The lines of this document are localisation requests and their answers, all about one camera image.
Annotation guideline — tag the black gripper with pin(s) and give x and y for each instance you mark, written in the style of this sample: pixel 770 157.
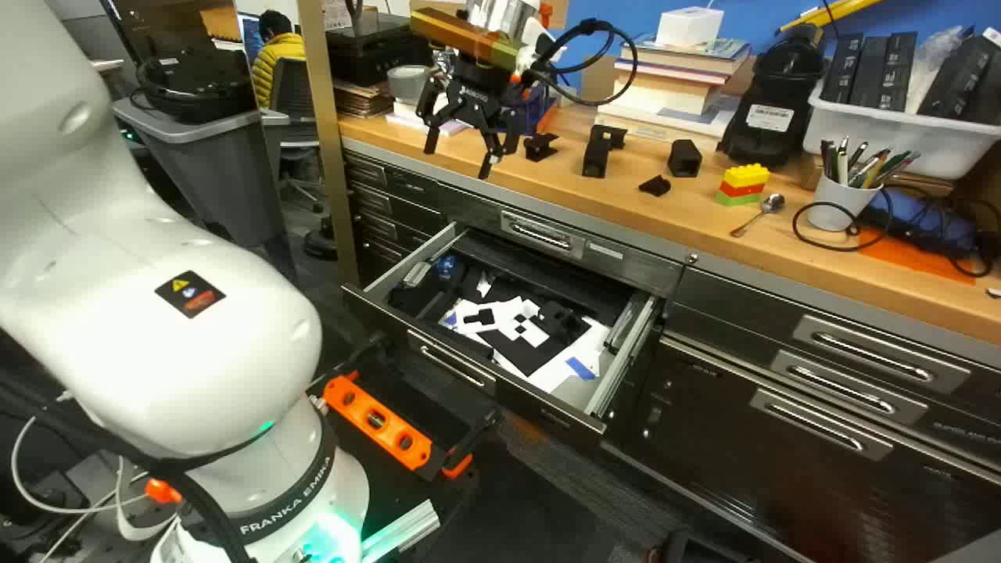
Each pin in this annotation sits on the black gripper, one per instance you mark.
pixel 482 97

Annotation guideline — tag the small black clip part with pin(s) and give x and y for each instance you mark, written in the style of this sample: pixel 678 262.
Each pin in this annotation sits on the small black clip part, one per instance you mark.
pixel 539 148

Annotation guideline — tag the tall black bracket part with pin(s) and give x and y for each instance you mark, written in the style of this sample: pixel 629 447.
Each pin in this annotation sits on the tall black bracket part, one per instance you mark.
pixel 600 142

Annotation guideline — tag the black cube part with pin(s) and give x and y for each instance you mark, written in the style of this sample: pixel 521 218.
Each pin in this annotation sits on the black cube part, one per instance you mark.
pixel 684 160

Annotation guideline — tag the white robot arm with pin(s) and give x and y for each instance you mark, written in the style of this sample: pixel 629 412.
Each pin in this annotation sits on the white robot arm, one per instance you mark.
pixel 185 347

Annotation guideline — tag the open grey drawer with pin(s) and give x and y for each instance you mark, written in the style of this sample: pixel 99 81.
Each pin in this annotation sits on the open grey drawer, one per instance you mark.
pixel 423 282

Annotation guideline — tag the person in yellow shirt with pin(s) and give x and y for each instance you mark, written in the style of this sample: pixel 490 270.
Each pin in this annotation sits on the person in yellow shirt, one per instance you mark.
pixel 280 41

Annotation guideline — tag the stack of books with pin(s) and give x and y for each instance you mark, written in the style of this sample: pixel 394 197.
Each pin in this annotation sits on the stack of books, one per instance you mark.
pixel 692 81

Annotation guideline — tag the grey trash bin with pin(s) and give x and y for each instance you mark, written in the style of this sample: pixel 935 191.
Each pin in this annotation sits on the grey trash bin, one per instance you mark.
pixel 224 169

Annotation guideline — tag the colourful toy brick stack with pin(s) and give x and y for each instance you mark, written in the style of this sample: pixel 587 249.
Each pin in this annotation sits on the colourful toy brick stack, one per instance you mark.
pixel 743 183

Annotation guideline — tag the orange spirit level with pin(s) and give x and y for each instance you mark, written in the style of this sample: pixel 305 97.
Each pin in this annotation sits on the orange spirit level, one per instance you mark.
pixel 391 433

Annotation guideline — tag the metal spoon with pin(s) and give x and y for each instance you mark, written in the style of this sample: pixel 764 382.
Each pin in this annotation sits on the metal spoon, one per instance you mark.
pixel 767 206

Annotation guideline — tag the white pen cup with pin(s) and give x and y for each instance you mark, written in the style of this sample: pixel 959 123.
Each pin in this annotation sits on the white pen cup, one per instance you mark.
pixel 835 206

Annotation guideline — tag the closed cabinet drawers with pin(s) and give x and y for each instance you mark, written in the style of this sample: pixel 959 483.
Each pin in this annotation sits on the closed cabinet drawers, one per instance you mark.
pixel 820 426

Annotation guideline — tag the white plastic bin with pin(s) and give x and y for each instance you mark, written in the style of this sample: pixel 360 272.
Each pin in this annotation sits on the white plastic bin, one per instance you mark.
pixel 944 148

